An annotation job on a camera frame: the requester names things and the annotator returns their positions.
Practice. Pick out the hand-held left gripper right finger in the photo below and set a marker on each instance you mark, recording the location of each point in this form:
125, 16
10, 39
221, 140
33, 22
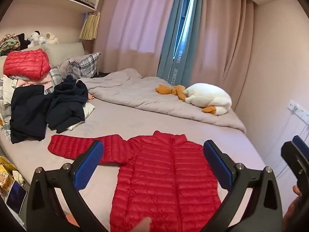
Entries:
217, 162

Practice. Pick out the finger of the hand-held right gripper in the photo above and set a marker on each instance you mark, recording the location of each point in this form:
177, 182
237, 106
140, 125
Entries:
292, 156
301, 143

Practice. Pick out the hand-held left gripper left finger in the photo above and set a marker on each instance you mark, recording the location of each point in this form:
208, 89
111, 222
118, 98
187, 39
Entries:
89, 164

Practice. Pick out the red down jacket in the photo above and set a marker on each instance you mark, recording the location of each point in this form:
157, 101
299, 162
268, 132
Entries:
26, 62
164, 174

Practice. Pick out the pink clothes pile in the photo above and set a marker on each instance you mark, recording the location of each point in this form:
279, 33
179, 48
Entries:
36, 83

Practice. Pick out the person's right hand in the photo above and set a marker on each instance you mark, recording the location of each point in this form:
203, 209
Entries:
291, 210

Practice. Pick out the white cloth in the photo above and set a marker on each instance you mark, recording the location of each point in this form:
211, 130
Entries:
88, 110

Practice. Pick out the bed with pink sheet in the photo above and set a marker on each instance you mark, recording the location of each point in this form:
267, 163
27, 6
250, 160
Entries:
135, 123

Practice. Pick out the white goose plush toy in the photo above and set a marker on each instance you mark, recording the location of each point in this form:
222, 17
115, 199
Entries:
210, 96

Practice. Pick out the dark navy garment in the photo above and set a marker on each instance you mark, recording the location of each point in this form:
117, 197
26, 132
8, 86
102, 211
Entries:
26, 116
67, 101

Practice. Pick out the tablet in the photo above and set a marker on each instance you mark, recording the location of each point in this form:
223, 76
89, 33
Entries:
16, 197

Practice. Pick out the yellow patterned bag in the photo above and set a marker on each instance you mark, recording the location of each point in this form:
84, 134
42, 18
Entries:
6, 174

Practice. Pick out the grey quilt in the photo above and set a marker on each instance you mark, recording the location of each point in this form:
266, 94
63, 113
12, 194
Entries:
149, 94

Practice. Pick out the plaid cloth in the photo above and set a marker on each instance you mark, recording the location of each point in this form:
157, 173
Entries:
56, 76

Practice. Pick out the plaid pillow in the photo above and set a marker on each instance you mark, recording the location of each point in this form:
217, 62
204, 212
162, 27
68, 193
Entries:
82, 64

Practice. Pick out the beige pillow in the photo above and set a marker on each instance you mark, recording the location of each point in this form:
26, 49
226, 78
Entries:
65, 50

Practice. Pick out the folded red down jacket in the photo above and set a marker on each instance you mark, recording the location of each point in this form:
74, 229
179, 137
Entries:
26, 62

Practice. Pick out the pink curtain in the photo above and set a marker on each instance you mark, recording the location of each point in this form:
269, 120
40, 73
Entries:
135, 24
222, 41

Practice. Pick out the teal curtain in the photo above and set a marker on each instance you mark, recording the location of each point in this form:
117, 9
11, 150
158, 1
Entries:
169, 41

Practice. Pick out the cream plush toy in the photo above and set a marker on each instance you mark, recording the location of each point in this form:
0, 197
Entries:
51, 38

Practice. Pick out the white bear plush toy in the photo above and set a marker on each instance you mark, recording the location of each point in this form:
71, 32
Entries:
33, 38

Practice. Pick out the hanging straw tassel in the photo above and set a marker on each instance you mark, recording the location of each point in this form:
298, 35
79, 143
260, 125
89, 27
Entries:
89, 26

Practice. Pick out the black garment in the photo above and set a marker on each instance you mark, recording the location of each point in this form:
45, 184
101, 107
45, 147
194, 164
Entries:
23, 40

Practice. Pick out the patterned green cloth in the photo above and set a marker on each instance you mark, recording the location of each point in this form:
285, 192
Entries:
8, 44

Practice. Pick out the wall socket strip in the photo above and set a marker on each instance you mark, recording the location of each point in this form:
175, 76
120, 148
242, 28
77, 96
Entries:
299, 111

